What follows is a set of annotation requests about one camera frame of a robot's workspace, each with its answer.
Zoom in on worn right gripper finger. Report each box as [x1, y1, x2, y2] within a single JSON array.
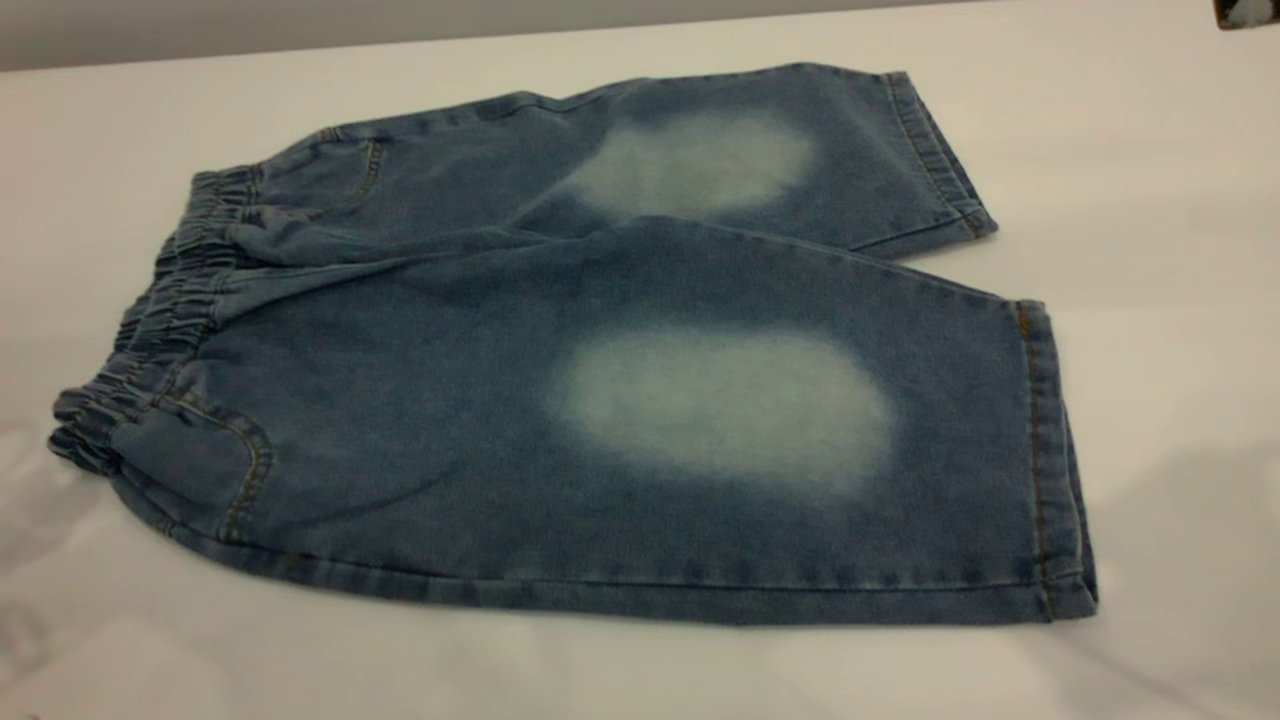
[[1213, 0, 1280, 31]]

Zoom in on blue denim shorts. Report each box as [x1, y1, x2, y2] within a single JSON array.
[[48, 62, 1099, 627]]

